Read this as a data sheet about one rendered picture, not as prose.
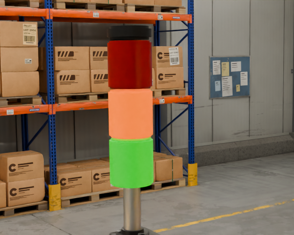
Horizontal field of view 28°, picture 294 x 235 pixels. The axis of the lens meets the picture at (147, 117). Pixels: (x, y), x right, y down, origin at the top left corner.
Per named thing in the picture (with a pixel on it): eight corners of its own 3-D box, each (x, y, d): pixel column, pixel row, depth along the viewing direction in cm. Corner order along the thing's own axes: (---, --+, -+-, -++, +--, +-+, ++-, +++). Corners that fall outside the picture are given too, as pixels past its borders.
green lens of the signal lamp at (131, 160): (122, 190, 64) (122, 142, 63) (102, 182, 68) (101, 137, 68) (161, 184, 66) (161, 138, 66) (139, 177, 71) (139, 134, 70)
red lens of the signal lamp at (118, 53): (121, 89, 63) (120, 40, 62) (100, 87, 67) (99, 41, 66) (160, 88, 65) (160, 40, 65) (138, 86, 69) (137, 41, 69)
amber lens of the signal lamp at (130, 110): (122, 140, 63) (121, 91, 63) (101, 135, 68) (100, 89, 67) (161, 136, 66) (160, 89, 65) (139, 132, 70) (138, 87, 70)
